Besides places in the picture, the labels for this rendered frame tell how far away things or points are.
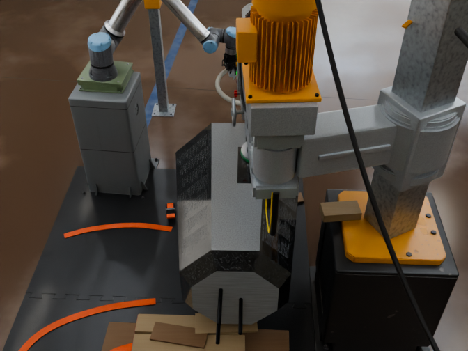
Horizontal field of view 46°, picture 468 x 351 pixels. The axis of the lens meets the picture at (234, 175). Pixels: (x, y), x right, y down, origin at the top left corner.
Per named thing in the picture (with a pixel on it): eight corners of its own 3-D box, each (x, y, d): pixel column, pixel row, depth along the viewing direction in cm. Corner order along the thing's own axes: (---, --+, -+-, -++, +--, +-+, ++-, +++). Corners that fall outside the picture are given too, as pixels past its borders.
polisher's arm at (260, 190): (297, 216, 248) (306, 128, 216) (246, 218, 248) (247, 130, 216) (279, 122, 304) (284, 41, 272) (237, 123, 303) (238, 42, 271)
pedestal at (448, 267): (409, 271, 361) (436, 188, 313) (432, 362, 312) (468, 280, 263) (308, 267, 364) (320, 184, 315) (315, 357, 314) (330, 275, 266)
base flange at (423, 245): (424, 198, 307) (426, 191, 304) (446, 266, 270) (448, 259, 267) (336, 195, 309) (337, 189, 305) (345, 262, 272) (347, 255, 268)
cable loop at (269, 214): (276, 244, 258) (279, 194, 237) (269, 244, 258) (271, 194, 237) (271, 209, 275) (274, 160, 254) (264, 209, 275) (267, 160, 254)
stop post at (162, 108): (176, 104, 510) (166, -10, 439) (173, 117, 495) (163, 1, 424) (154, 104, 511) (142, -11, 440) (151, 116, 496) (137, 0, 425)
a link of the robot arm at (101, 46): (86, 65, 360) (83, 41, 349) (95, 53, 373) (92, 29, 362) (109, 68, 359) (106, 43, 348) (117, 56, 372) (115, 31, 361)
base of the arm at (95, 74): (85, 80, 365) (83, 67, 359) (93, 66, 379) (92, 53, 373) (113, 83, 364) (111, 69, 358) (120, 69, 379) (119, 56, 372)
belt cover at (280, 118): (314, 142, 212) (318, 106, 201) (249, 144, 211) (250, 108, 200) (285, 30, 285) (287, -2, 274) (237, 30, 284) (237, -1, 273)
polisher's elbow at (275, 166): (287, 154, 252) (290, 120, 239) (301, 182, 238) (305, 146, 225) (248, 161, 249) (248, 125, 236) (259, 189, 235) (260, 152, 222)
